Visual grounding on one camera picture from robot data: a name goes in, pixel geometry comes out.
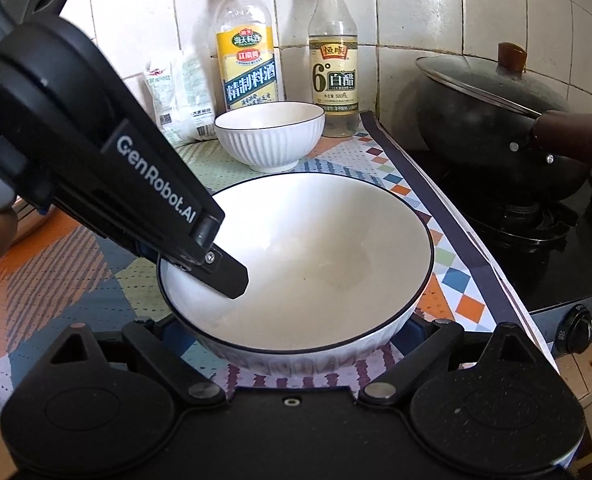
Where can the white ribbed bowl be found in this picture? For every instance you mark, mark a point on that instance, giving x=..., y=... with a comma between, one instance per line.
x=301, y=270
x=271, y=135

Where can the black gas stove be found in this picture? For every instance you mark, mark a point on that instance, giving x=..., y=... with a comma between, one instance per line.
x=541, y=260

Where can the glass wok lid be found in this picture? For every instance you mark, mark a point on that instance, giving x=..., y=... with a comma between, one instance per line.
x=471, y=80

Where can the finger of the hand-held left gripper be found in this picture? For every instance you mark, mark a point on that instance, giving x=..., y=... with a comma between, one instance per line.
x=223, y=275

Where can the patchwork checked table cloth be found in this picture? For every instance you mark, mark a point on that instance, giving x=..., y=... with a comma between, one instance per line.
x=446, y=270

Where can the white vinegar bottle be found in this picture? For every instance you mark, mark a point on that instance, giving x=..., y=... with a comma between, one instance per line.
x=335, y=70

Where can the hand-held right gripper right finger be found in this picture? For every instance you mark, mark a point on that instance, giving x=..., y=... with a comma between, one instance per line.
x=441, y=335

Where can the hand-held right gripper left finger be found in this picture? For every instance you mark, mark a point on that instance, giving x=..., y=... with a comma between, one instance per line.
x=145, y=340

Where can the white salt bag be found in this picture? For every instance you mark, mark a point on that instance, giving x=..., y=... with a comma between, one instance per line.
x=180, y=100

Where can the yellow label cooking wine bottle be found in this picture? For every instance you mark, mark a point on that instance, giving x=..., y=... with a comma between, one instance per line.
x=246, y=60

